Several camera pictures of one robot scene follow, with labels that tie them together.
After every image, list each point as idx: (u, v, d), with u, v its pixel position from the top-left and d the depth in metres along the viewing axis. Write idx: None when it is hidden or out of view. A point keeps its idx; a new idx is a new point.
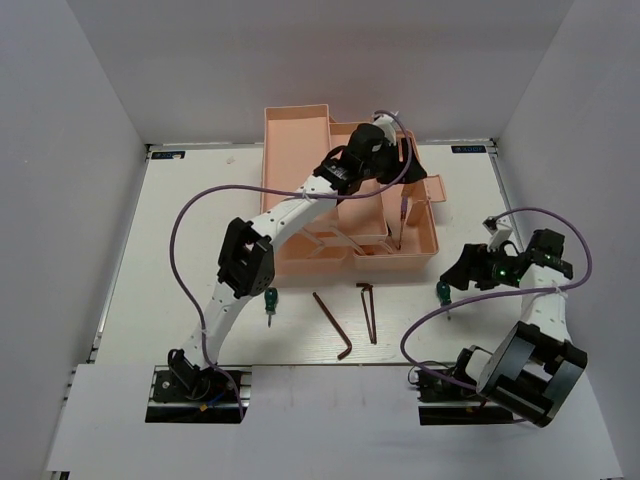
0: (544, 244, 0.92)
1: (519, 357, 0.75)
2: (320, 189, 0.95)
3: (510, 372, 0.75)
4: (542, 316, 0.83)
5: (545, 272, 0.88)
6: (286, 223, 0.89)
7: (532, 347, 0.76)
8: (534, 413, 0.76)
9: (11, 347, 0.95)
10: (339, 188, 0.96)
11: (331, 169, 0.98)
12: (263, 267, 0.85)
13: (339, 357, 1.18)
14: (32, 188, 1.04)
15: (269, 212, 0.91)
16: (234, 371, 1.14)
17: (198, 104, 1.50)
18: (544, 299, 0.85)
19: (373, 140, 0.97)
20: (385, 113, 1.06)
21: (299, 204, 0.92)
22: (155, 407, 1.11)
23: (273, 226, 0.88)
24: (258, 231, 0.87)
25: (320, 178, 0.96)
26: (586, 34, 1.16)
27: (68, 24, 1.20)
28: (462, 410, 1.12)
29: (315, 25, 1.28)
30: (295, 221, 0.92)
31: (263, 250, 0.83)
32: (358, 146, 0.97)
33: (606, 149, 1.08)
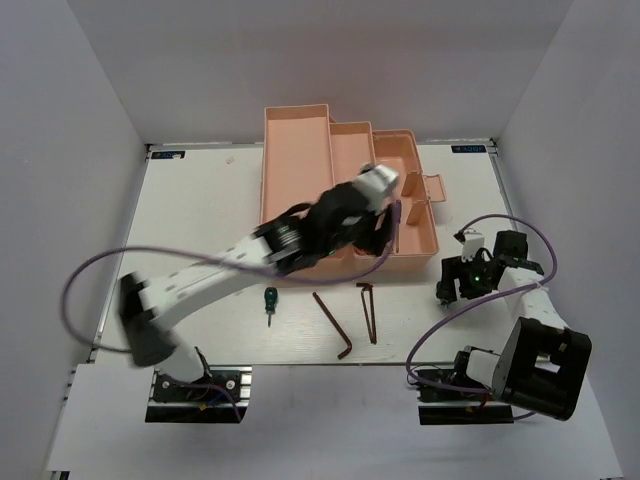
0: (510, 246, 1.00)
1: (530, 358, 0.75)
2: (248, 260, 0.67)
3: (523, 374, 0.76)
4: (537, 309, 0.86)
5: (522, 273, 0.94)
6: (187, 295, 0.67)
7: (535, 341, 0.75)
8: (556, 409, 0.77)
9: (12, 349, 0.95)
10: (279, 264, 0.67)
11: (279, 233, 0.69)
12: (142, 344, 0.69)
13: (339, 357, 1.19)
14: (32, 189, 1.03)
15: (173, 274, 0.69)
16: (229, 370, 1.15)
17: (198, 103, 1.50)
18: (532, 295, 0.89)
19: (349, 211, 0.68)
20: (379, 169, 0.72)
21: (205, 277, 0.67)
22: (155, 406, 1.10)
23: (165, 297, 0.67)
24: (146, 301, 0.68)
25: (260, 244, 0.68)
26: (587, 35, 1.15)
27: (67, 22, 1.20)
28: (461, 410, 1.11)
29: (316, 24, 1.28)
30: (205, 292, 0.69)
31: (140, 327, 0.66)
32: (323, 212, 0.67)
33: (607, 150, 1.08)
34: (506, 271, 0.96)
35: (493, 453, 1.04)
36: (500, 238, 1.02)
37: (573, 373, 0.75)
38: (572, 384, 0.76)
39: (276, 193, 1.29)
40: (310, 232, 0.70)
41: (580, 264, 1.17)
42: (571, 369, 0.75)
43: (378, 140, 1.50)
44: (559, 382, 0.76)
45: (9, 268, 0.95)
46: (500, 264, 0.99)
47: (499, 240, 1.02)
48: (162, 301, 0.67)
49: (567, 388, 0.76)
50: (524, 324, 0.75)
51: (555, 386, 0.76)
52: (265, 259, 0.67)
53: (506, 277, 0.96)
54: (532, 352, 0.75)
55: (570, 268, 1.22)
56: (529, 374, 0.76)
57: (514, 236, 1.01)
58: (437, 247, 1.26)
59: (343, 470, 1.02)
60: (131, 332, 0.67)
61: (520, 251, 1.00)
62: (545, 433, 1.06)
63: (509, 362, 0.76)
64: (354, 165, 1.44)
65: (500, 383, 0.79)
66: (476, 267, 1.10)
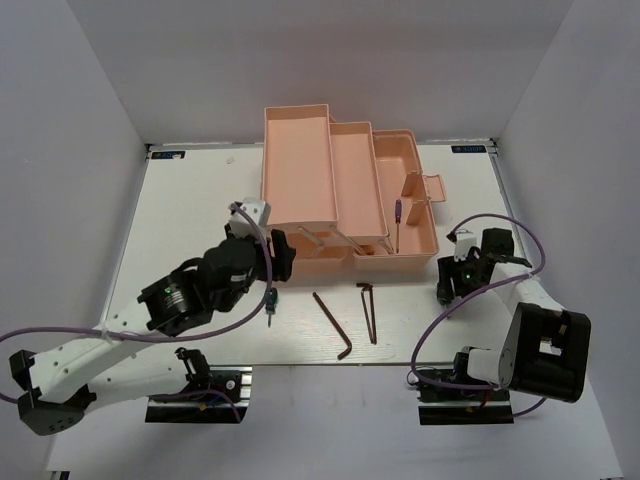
0: (496, 243, 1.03)
1: (534, 341, 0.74)
2: (131, 328, 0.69)
3: (529, 359, 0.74)
4: (533, 297, 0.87)
5: (513, 267, 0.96)
6: (69, 372, 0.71)
7: (538, 324, 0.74)
8: (565, 393, 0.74)
9: (12, 348, 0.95)
10: (168, 326, 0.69)
11: (162, 293, 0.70)
12: (32, 419, 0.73)
13: (339, 357, 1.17)
14: (32, 188, 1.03)
15: (59, 349, 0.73)
16: (229, 370, 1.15)
17: (198, 103, 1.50)
18: (526, 284, 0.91)
19: (233, 270, 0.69)
20: (243, 208, 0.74)
21: (86, 352, 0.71)
22: (154, 406, 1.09)
23: (51, 375, 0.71)
24: (33, 379, 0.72)
25: (144, 308, 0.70)
26: (587, 35, 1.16)
27: (67, 22, 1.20)
28: (462, 410, 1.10)
29: (315, 24, 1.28)
30: (89, 366, 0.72)
31: (27, 407, 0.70)
32: (208, 270, 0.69)
33: (607, 149, 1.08)
34: (496, 267, 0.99)
35: (493, 452, 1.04)
36: (486, 235, 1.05)
37: (577, 354, 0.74)
38: (577, 363, 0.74)
39: (276, 192, 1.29)
40: (198, 290, 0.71)
41: (580, 263, 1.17)
42: (573, 348, 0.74)
43: (378, 140, 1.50)
44: (564, 363, 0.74)
45: (8, 268, 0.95)
46: (488, 262, 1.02)
47: (485, 238, 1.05)
48: (47, 380, 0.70)
49: (572, 367, 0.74)
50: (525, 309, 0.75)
51: (561, 368, 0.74)
52: (147, 326, 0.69)
53: (497, 272, 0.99)
54: (536, 336, 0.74)
55: (569, 268, 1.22)
56: (536, 359, 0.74)
57: (498, 232, 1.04)
58: (437, 247, 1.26)
59: (343, 470, 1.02)
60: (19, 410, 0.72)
61: (506, 246, 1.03)
62: (545, 433, 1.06)
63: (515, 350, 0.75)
64: (354, 165, 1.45)
65: (507, 374, 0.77)
66: (469, 265, 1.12)
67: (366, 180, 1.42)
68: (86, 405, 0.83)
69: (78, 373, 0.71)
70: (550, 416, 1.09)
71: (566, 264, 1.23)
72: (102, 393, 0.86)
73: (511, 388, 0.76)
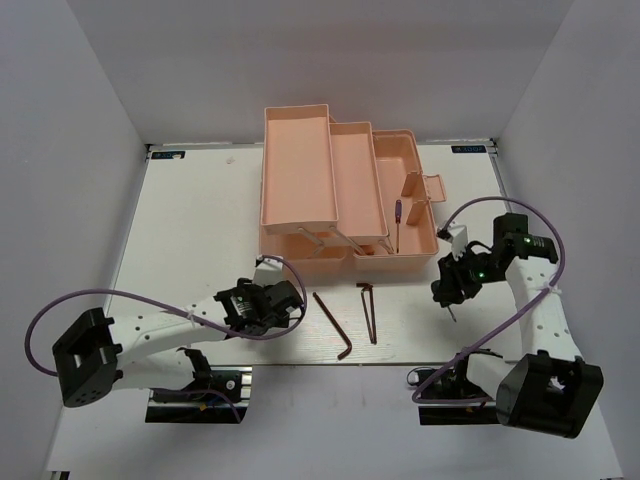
0: (513, 228, 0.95)
1: (538, 390, 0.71)
2: (211, 317, 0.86)
3: (530, 406, 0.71)
4: (546, 331, 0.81)
5: (533, 267, 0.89)
6: (150, 339, 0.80)
7: (546, 379, 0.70)
8: (558, 433, 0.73)
9: (13, 348, 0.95)
10: (234, 323, 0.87)
11: (237, 300, 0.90)
12: (95, 375, 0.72)
13: (340, 357, 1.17)
14: (32, 188, 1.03)
15: (138, 318, 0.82)
16: (229, 370, 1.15)
17: (198, 104, 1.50)
18: (542, 309, 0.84)
19: (294, 300, 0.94)
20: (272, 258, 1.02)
21: (172, 322, 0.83)
22: (155, 406, 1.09)
23: (133, 337, 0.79)
24: (114, 336, 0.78)
25: (220, 304, 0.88)
26: (587, 35, 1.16)
27: (68, 22, 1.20)
28: (462, 409, 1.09)
29: (315, 25, 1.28)
30: (161, 342, 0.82)
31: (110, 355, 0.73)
32: (277, 295, 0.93)
33: (606, 150, 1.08)
34: (515, 263, 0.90)
35: (493, 452, 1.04)
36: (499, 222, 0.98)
37: (581, 402, 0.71)
38: (577, 413, 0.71)
39: (277, 192, 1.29)
40: (260, 307, 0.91)
41: (580, 263, 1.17)
42: (577, 400, 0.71)
43: (378, 140, 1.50)
44: (564, 411, 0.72)
45: (9, 268, 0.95)
46: (509, 245, 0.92)
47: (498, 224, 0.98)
48: (131, 339, 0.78)
49: (570, 418, 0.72)
50: (532, 361, 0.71)
51: (561, 416, 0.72)
52: (225, 319, 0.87)
53: (514, 268, 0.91)
54: (540, 388, 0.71)
55: (570, 268, 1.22)
56: (535, 409, 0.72)
57: (514, 218, 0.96)
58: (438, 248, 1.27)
59: (344, 469, 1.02)
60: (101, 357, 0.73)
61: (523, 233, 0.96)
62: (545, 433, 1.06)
63: (515, 396, 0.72)
64: (354, 165, 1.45)
65: (504, 408, 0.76)
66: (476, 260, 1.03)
67: (366, 180, 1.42)
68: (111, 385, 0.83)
69: (154, 342, 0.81)
70: None
71: (566, 264, 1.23)
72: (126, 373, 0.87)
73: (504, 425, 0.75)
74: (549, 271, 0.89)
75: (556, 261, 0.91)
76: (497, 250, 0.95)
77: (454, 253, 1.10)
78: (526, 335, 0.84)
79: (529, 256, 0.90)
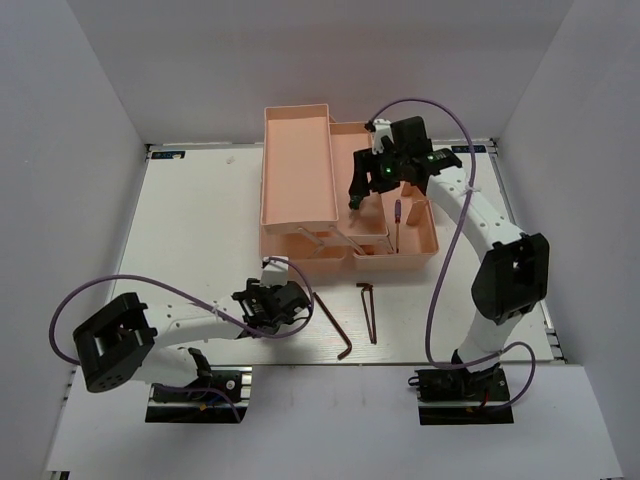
0: (413, 140, 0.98)
1: (506, 280, 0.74)
2: (231, 311, 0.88)
3: (507, 298, 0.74)
4: (489, 225, 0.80)
5: (449, 178, 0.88)
6: (181, 326, 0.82)
7: (508, 268, 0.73)
8: (535, 300, 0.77)
9: (14, 348, 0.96)
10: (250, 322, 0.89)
11: (250, 302, 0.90)
12: (129, 357, 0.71)
13: (339, 357, 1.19)
14: (32, 188, 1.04)
15: (169, 307, 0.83)
16: (229, 370, 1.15)
17: (197, 104, 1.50)
18: (475, 208, 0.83)
19: (301, 301, 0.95)
20: (278, 259, 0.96)
21: (203, 312, 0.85)
22: (154, 406, 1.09)
23: (165, 324, 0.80)
24: (148, 321, 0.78)
25: (235, 301, 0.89)
26: (587, 35, 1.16)
27: (68, 22, 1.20)
28: (462, 409, 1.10)
29: (315, 24, 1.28)
30: (188, 331, 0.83)
31: (146, 339, 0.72)
32: (285, 296, 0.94)
33: (606, 149, 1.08)
34: (432, 182, 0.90)
35: (493, 452, 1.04)
36: (400, 132, 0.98)
37: (540, 262, 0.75)
38: (541, 275, 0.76)
39: (276, 191, 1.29)
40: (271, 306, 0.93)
41: (581, 263, 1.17)
42: (538, 266, 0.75)
43: None
44: (531, 281, 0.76)
45: (9, 268, 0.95)
46: (418, 166, 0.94)
47: (398, 135, 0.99)
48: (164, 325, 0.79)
49: (538, 282, 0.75)
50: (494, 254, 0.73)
51: (531, 285, 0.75)
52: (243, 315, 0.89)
53: (432, 186, 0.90)
54: (508, 270, 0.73)
55: (570, 267, 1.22)
56: (513, 295, 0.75)
57: (413, 128, 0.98)
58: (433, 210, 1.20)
59: (344, 469, 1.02)
60: (138, 339, 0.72)
61: (424, 142, 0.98)
62: (545, 432, 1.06)
63: (495, 295, 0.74)
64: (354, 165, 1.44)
65: (489, 310, 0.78)
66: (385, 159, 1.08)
67: None
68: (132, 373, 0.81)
69: (183, 331, 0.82)
70: (550, 416, 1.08)
71: (567, 263, 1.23)
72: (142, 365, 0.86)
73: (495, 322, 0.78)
74: (465, 176, 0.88)
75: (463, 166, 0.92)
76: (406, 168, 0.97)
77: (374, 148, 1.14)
78: (474, 238, 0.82)
79: (440, 170, 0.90)
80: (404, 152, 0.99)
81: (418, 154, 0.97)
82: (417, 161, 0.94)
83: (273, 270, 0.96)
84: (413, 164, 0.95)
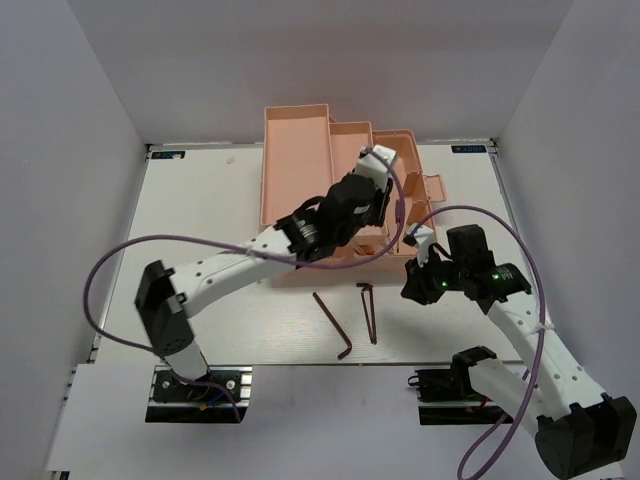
0: (473, 253, 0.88)
1: (583, 450, 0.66)
2: (273, 249, 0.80)
3: (578, 461, 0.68)
4: (565, 378, 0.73)
5: (517, 307, 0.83)
6: (214, 281, 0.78)
7: (589, 439, 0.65)
8: (610, 460, 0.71)
9: (14, 348, 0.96)
10: (301, 251, 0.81)
11: (299, 226, 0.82)
12: (171, 324, 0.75)
13: (340, 357, 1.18)
14: (33, 187, 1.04)
15: (198, 264, 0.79)
16: (229, 370, 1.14)
17: (198, 103, 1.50)
18: (547, 353, 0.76)
19: (358, 201, 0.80)
20: (372, 153, 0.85)
21: (238, 260, 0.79)
22: (155, 406, 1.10)
23: (195, 283, 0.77)
24: (176, 286, 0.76)
25: (280, 234, 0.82)
26: (586, 35, 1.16)
27: (68, 22, 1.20)
28: (462, 409, 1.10)
29: (315, 24, 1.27)
30: (227, 281, 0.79)
31: (175, 310, 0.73)
32: (336, 203, 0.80)
33: (606, 149, 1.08)
34: (497, 306, 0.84)
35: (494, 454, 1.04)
36: (457, 244, 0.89)
37: (623, 433, 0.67)
38: (623, 443, 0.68)
39: (278, 193, 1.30)
40: (325, 222, 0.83)
41: (581, 263, 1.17)
42: (621, 435, 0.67)
43: (379, 141, 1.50)
44: (610, 446, 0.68)
45: (9, 267, 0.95)
46: (480, 285, 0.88)
47: (457, 246, 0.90)
48: (191, 286, 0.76)
49: (617, 449, 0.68)
50: (571, 421, 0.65)
51: (608, 450, 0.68)
52: (289, 248, 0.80)
53: (496, 311, 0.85)
54: (587, 441, 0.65)
55: (570, 267, 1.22)
56: (585, 459, 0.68)
57: (474, 239, 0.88)
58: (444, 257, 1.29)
59: (344, 469, 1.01)
60: (163, 311, 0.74)
61: (485, 252, 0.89)
62: None
63: (567, 460, 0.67)
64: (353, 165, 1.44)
65: (555, 462, 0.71)
66: (441, 271, 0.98)
67: None
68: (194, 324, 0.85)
69: (219, 284, 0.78)
70: None
71: (568, 263, 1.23)
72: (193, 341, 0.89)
73: (560, 478, 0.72)
74: (534, 305, 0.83)
75: (531, 289, 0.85)
76: (471, 291, 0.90)
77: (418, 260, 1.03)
78: (545, 386, 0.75)
79: (507, 295, 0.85)
80: (462, 263, 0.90)
81: (479, 267, 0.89)
82: (480, 278, 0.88)
83: (367, 165, 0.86)
84: (474, 280, 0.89)
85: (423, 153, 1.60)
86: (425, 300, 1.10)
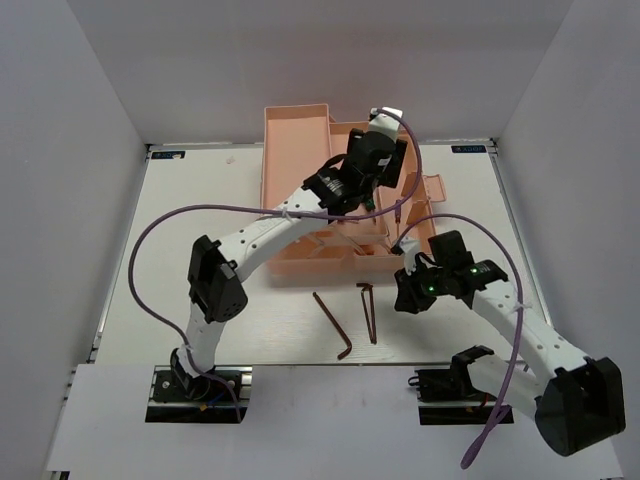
0: (453, 253, 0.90)
1: (578, 413, 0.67)
2: (306, 207, 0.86)
3: (579, 428, 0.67)
4: (547, 347, 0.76)
5: (496, 292, 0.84)
6: (258, 246, 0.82)
7: (580, 398, 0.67)
8: (613, 433, 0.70)
9: (14, 348, 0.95)
10: (332, 204, 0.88)
11: (326, 182, 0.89)
12: (229, 293, 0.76)
13: (340, 357, 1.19)
14: (33, 187, 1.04)
15: (241, 232, 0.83)
16: (229, 370, 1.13)
17: (198, 103, 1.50)
18: (528, 328, 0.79)
19: (381, 153, 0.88)
20: (383, 111, 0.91)
21: (276, 224, 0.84)
22: (154, 406, 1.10)
23: (242, 249, 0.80)
24: (226, 255, 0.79)
25: (309, 192, 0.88)
26: (586, 35, 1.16)
27: (68, 21, 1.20)
28: (462, 409, 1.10)
29: (315, 23, 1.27)
30: (270, 244, 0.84)
31: (228, 274, 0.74)
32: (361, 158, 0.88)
33: (606, 149, 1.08)
34: (478, 296, 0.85)
35: (493, 453, 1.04)
36: (438, 247, 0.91)
37: (612, 395, 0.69)
38: (619, 408, 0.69)
39: (277, 192, 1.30)
40: (351, 179, 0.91)
41: (580, 262, 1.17)
42: (611, 396, 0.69)
43: None
44: (607, 412, 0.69)
45: (9, 266, 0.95)
46: (462, 281, 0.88)
47: (436, 250, 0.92)
48: (239, 253, 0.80)
49: (615, 415, 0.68)
50: (558, 382, 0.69)
51: (607, 417, 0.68)
52: (319, 203, 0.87)
53: (479, 301, 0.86)
54: (578, 402, 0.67)
55: (570, 267, 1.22)
56: (585, 427, 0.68)
57: (452, 241, 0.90)
58: None
59: (344, 469, 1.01)
60: (218, 282, 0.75)
61: (464, 251, 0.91)
62: None
63: (564, 426, 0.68)
64: None
65: (559, 438, 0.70)
66: (427, 276, 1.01)
67: None
68: None
69: (263, 248, 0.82)
70: None
71: (567, 262, 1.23)
72: None
73: (565, 455, 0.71)
74: (511, 288, 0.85)
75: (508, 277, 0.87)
76: (453, 287, 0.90)
77: (407, 268, 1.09)
78: (532, 360, 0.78)
79: (485, 284, 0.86)
80: (444, 264, 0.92)
81: (459, 265, 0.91)
82: (461, 274, 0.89)
83: (379, 122, 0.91)
84: (456, 277, 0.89)
85: (423, 153, 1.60)
86: (417, 307, 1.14)
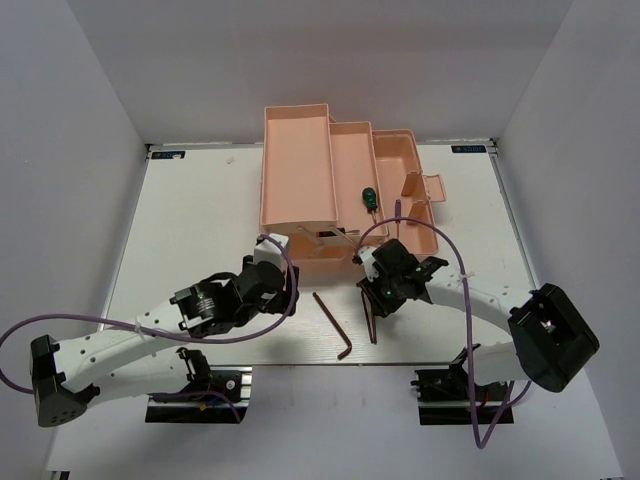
0: (398, 259, 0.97)
1: (544, 339, 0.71)
2: (164, 325, 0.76)
3: (554, 354, 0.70)
4: (497, 296, 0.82)
5: (442, 276, 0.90)
6: (97, 361, 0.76)
7: (538, 326, 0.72)
8: (591, 353, 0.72)
9: (13, 349, 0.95)
10: (200, 325, 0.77)
11: (201, 299, 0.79)
12: (46, 405, 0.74)
13: (339, 356, 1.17)
14: (33, 187, 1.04)
15: (87, 339, 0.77)
16: (229, 370, 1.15)
17: (198, 104, 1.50)
18: (477, 289, 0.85)
19: (266, 286, 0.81)
20: (270, 237, 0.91)
21: (124, 338, 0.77)
22: (154, 406, 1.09)
23: (76, 362, 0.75)
24: (57, 365, 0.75)
25: (174, 308, 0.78)
26: (587, 34, 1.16)
27: (68, 21, 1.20)
28: (462, 409, 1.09)
29: (314, 23, 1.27)
30: (113, 360, 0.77)
31: (48, 390, 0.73)
32: (245, 283, 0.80)
33: (605, 149, 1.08)
34: (429, 287, 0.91)
35: (493, 453, 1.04)
36: (382, 258, 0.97)
37: (567, 313, 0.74)
38: (579, 325, 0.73)
39: (276, 192, 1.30)
40: (228, 301, 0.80)
41: (580, 262, 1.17)
42: (566, 314, 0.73)
43: (379, 140, 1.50)
44: (571, 331, 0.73)
45: (9, 267, 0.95)
46: (414, 283, 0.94)
47: (382, 262, 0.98)
48: (72, 366, 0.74)
49: (580, 330, 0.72)
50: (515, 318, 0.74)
51: (573, 335, 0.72)
52: (179, 325, 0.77)
53: (433, 292, 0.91)
54: (538, 328, 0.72)
55: (569, 267, 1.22)
56: (560, 351, 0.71)
57: (395, 249, 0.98)
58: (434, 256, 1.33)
59: (344, 469, 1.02)
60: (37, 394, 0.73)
61: (407, 255, 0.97)
62: (546, 437, 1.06)
63: (541, 357, 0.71)
64: (354, 165, 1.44)
65: (548, 376, 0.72)
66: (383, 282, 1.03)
67: (367, 179, 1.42)
68: (90, 397, 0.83)
69: (103, 363, 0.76)
70: (546, 417, 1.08)
71: (567, 263, 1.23)
72: (104, 387, 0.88)
73: (562, 389, 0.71)
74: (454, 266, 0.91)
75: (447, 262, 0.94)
76: (406, 290, 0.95)
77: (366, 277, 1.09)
78: (490, 313, 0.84)
79: (432, 274, 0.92)
80: (393, 272, 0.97)
81: (408, 268, 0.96)
82: (411, 276, 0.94)
83: (266, 250, 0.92)
84: (409, 280, 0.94)
85: (423, 154, 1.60)
86: (384, 313, 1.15)
